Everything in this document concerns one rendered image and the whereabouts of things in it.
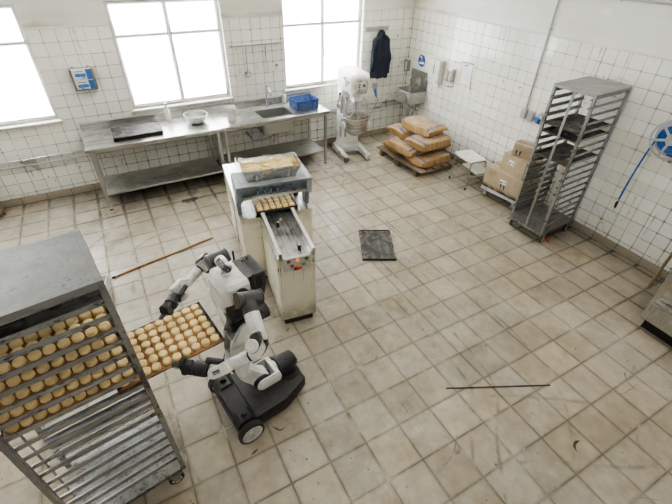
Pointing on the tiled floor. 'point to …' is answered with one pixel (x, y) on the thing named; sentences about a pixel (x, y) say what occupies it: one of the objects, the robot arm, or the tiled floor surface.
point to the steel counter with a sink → (269, 115)
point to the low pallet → (413, 164)
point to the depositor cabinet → (250, 229)
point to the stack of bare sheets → (376, 245)
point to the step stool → (470, 163)
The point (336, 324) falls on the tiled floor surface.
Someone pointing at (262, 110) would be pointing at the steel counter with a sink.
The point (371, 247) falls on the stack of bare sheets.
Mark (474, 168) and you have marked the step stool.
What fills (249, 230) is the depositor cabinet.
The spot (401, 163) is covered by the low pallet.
